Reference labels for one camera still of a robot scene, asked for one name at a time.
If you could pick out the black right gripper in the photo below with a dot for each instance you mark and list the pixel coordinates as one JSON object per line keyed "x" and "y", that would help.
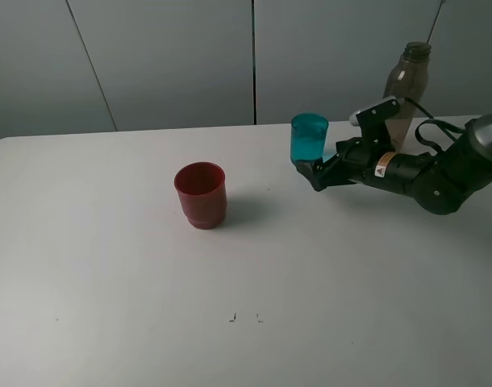
{"x": 379, "y": 167}

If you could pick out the teal translucent cup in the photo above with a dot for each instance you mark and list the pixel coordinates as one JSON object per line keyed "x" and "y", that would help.
{"x": 308, "y": 137}

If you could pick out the smoky clear water bottle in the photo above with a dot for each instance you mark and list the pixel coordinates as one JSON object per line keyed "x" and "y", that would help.
{"x": 408, "y": 79}

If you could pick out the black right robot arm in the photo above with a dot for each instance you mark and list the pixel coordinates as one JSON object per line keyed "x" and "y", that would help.
{"x": 440, "y": 182}

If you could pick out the red plastic cup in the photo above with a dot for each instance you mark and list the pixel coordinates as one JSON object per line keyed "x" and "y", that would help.
{"x": 202, "y": 193}

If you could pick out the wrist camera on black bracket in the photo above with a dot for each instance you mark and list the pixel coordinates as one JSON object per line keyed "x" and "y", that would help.
{"x": 372, "y": 119}

